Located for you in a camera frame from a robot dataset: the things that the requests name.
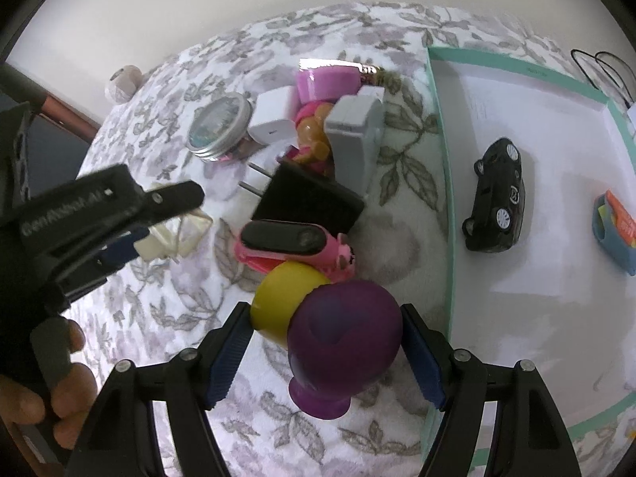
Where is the teal cardboard box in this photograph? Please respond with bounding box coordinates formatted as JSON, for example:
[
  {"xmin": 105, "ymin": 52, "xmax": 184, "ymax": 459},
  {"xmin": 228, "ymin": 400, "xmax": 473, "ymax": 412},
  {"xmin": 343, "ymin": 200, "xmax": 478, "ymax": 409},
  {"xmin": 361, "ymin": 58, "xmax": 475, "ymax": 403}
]
[{"xmin": 421, "ymin": 46, "xmax": 636, "ymax": 463}]

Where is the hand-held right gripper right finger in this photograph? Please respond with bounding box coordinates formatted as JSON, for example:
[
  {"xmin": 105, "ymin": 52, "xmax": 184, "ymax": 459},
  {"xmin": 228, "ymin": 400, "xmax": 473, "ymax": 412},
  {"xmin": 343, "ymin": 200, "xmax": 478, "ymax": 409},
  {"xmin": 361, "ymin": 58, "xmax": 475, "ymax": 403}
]
[{"xmin": 400, "ymin": 303, "xmax": 582, "ymax": 477}]

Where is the white charger block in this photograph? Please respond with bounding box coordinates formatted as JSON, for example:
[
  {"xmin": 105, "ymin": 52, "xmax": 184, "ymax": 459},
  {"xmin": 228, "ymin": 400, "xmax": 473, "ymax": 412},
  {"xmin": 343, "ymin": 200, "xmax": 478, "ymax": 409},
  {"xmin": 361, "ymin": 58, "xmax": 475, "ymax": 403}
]
[{"xmin": 247, "ymin": 85, "xmax": 299, "ymax": 146}]

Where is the blue and orange toy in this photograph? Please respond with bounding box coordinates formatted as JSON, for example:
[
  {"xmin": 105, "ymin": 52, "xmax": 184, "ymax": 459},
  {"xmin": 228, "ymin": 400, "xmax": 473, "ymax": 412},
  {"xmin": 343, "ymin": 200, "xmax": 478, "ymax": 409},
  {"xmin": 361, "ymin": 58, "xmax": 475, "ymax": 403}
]
[{"xmin": 592, "ymin": 190, "xmax": 636, "ymax": 276}]

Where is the brown wooden furniture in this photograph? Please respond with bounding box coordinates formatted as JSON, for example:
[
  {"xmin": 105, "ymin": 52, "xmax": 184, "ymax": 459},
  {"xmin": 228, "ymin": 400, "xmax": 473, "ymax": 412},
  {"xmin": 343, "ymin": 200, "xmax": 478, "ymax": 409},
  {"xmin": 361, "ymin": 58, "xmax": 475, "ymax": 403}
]
[{"xmin": 0, "ymin": 62, "xmax": 103, "ymax": 194}]

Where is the pink watch with black screen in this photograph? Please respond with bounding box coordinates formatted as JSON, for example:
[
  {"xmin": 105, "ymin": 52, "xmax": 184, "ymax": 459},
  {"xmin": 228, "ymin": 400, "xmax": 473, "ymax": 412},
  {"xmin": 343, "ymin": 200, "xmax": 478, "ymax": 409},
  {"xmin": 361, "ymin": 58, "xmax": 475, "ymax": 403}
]
[{"xmin": 233, "ymin": 219, "xmax": 359, "ymax": 279}]

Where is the glass jar with metal lid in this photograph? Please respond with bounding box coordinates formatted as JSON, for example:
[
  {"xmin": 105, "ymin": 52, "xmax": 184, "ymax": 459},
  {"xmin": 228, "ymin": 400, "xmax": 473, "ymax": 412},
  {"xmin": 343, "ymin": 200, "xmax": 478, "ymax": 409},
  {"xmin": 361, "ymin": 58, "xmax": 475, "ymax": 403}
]
[{"xmin": 186, "ymin": 93, "xmax": 252, "ymax": 162}]

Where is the brown dog figure pink outfit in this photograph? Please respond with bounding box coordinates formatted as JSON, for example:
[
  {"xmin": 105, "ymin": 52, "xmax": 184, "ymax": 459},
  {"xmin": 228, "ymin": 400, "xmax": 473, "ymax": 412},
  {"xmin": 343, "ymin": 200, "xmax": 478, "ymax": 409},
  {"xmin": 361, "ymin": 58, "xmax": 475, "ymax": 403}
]
[{"xmin": 293, "ymin": 101, "xmax": 334, "ymax": 177}]

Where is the floral blanket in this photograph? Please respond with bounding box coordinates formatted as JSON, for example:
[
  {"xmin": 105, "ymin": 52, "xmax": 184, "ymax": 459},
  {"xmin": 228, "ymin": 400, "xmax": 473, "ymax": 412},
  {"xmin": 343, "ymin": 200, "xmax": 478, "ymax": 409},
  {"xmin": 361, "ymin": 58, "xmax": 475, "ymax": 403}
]
[{"xmin": 74, "ymin": 2, "xmax": 597, "ymax": 477}]

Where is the pink round container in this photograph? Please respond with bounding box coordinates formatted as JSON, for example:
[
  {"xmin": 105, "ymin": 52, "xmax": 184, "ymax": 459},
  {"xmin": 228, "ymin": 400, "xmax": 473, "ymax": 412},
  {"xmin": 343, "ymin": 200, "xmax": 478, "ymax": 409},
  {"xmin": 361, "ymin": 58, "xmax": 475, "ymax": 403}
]
[{"xmin": 295, "ymin": 67, "xmax": 361, "ymax": 105}]

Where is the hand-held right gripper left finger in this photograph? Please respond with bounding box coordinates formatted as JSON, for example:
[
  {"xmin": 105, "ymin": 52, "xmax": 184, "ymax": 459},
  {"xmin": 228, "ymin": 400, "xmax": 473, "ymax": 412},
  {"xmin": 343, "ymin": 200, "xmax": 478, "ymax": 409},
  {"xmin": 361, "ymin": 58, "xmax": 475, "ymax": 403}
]
[{"xmin": 64, "ymin": 301, "xmax": 255, "ymax": 477}]

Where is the purple and yellow toy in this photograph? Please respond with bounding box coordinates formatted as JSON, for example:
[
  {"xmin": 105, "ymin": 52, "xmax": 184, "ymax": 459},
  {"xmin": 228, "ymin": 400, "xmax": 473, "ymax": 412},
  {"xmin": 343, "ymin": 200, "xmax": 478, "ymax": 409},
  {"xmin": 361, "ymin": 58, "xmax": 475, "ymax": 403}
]
[{"xmin": 250, "ymin": 261, "xmax": 403, "ymax": 421}]

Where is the black toy car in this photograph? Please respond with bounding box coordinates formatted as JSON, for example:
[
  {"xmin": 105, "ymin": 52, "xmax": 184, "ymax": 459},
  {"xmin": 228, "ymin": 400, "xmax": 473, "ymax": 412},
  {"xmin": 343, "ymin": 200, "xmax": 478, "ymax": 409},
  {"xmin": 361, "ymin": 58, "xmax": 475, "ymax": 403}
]
[{"xmin": 462, "ymin": 138, "xmax": 526, "ymax": 252}]

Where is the black charger plug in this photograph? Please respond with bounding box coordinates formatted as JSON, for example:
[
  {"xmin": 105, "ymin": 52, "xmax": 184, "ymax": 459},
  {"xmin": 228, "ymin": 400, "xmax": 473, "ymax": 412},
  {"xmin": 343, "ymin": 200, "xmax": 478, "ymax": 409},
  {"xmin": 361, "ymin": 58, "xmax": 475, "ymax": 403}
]
[{"xmin": 238, "ymin": 161, "xmax": 366, "ymax": 239}]

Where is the cream translucent plastic piece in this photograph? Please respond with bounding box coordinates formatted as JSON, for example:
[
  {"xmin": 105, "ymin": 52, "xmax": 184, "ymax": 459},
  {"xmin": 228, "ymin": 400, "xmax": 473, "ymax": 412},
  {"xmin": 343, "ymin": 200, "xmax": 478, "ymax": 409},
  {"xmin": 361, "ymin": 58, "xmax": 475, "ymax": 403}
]
[{"xmin": 142, "ymin": 186, "xmax": 214, "ymax": 262}]

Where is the black cable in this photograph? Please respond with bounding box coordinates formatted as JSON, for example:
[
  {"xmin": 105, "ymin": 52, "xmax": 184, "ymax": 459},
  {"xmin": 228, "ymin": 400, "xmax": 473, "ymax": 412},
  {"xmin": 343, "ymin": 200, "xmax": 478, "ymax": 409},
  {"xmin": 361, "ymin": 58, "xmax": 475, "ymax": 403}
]
[{"xmin": 570, "ymin": 50, "xmax": 636, "ymax": 107}]

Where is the gold patterned lighter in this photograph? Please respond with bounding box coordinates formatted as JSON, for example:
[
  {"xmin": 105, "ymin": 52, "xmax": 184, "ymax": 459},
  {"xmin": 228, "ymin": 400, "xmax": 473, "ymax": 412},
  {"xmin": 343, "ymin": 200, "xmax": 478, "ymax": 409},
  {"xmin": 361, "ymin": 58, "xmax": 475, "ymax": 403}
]
[{"xmin": 299, "ymin": 58, "xmax": 386, "ymax": 86}]

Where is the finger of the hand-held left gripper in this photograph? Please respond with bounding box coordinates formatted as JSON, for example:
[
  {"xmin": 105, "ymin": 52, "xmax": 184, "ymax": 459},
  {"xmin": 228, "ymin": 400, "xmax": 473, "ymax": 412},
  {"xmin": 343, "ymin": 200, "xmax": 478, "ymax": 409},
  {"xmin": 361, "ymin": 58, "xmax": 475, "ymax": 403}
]
[
  {"xmin": 97, "ymin": 230, "xmax": 150, "ymax": 266},
  {"xmin": 142, "ymin": 180, "xmax": 206, "ymax": 222}
]

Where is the person's left hand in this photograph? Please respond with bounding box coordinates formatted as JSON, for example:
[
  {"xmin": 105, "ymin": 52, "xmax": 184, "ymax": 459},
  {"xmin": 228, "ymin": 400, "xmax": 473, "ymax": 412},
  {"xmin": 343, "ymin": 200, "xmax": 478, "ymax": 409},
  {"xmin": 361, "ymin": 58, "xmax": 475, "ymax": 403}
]
[{"xmin": 0, "ymin": 320, "xmax": 99, "ymax": 425}]

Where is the grey rectangular box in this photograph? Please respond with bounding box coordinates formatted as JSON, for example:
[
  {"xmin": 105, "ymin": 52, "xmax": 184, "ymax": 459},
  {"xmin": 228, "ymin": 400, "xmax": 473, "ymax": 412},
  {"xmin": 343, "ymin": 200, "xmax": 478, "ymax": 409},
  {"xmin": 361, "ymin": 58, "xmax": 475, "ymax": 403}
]
[{"xmin": 324, "ymin": 85, "xmax": 387, "ymax": 194}]

